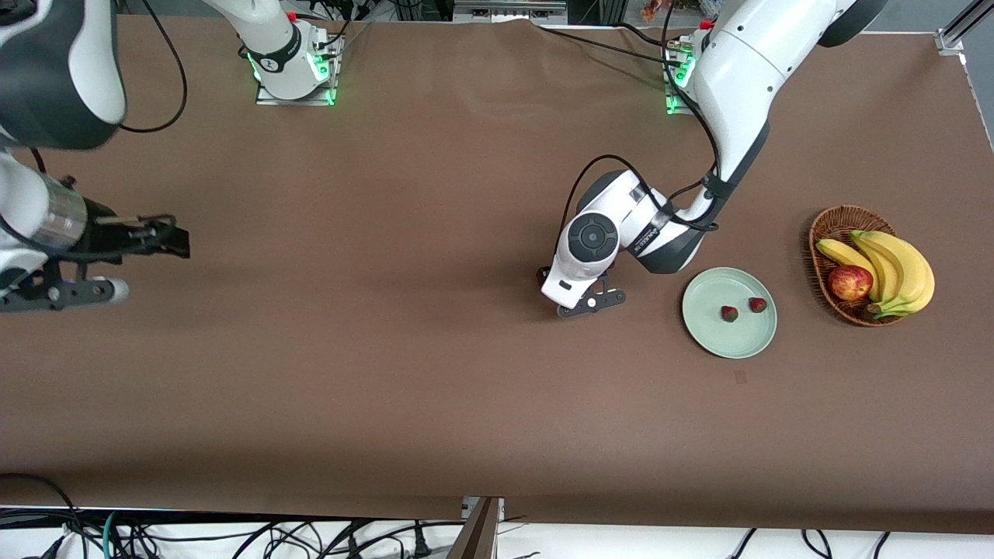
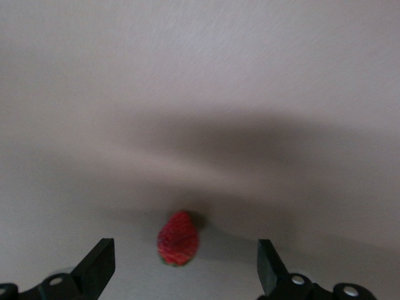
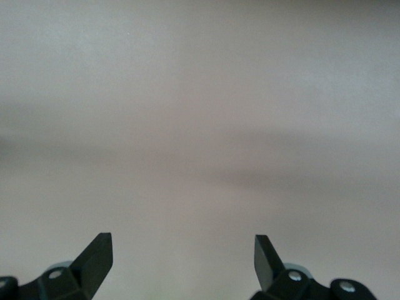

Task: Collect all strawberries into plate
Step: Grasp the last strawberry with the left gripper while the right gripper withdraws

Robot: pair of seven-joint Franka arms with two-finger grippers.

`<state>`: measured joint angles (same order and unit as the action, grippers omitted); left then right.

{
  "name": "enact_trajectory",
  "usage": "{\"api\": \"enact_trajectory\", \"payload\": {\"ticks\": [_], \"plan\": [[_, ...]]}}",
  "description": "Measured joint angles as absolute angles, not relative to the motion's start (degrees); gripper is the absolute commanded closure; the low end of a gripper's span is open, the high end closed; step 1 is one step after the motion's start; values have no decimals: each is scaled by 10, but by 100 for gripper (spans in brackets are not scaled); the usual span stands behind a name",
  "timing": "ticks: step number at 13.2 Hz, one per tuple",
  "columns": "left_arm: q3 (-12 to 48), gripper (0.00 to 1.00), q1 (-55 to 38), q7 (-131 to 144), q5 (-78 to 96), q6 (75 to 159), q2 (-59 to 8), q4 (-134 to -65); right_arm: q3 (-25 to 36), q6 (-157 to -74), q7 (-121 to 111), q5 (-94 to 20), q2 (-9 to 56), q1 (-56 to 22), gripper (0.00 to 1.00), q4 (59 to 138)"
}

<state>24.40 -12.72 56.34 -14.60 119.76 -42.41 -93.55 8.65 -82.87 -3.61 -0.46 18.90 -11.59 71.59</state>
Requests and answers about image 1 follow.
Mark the pale green round plate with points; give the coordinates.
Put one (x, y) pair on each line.
(714, 338)

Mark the aluminium frame profile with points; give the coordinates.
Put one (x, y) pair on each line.
(955, 35)

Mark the brown wicker basket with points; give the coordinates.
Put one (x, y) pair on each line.
(835, 225)

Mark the orange red toy items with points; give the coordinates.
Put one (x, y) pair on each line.
(656, 9)

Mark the yellow banana bunch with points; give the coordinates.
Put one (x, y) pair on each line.
(905, 268)

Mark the red strawberry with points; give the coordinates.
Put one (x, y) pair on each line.
(730, 314)
(757, 304)

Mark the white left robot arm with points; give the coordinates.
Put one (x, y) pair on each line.
(738, 78)

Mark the brown table cover sheet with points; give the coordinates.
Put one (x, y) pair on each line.
(388, 388)

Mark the silver metal box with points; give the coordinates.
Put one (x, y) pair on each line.
(509, 12)

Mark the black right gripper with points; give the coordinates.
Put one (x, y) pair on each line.
(106, 230)

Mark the red apple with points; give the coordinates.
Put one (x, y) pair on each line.
(850, 283)

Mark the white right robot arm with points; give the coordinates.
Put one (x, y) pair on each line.
(46, 78)

